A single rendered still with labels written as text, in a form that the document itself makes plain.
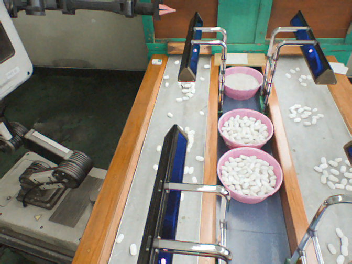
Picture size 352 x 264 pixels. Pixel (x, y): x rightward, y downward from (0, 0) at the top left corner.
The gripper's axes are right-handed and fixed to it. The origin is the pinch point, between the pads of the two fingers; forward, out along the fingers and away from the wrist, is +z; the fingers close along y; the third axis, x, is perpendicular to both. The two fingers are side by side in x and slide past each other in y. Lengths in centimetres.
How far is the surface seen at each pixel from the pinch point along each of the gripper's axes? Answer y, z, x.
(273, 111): 46, 56, -2
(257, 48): 21, 42, -57
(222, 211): 48, 42, 82
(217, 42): 12.4, 24.8, 9.4
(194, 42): 13.0, 14.3, 11.2
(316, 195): 63, 74, 40
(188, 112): 50, 12, 5
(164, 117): 53, 0, 11
